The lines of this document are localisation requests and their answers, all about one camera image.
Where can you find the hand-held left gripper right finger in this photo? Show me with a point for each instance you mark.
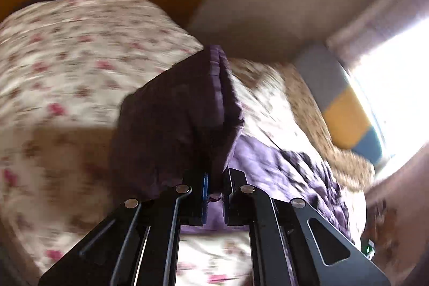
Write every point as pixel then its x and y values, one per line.
pixel 226 212

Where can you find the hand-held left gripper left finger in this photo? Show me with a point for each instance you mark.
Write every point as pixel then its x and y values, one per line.
pixel 205 199

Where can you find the purple puffer jacket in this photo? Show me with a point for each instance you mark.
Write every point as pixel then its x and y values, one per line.
pixel 174 111

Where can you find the beige small-flowered blanket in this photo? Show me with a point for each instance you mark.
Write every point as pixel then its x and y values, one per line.
pixel 335 155

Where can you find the grey yellow blue pillow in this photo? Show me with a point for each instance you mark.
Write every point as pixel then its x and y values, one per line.
pixel 345 118

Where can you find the cluttered dark wooden shelf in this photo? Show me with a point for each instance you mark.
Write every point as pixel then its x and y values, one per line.
pixel 385 225

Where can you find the white pink-flowered quilt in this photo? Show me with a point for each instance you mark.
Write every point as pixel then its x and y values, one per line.
pixel 67 71

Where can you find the pink curtain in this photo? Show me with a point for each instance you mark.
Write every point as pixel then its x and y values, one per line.
pixel 375 18

